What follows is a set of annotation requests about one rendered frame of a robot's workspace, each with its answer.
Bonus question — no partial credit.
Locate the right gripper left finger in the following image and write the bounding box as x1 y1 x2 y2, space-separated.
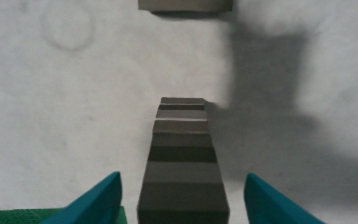
39 171 123 224

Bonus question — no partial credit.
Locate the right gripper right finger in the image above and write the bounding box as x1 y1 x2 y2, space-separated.
243 173 326 224

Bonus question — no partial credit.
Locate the dark green flat mat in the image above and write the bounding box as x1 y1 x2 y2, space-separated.
0 206 128 224

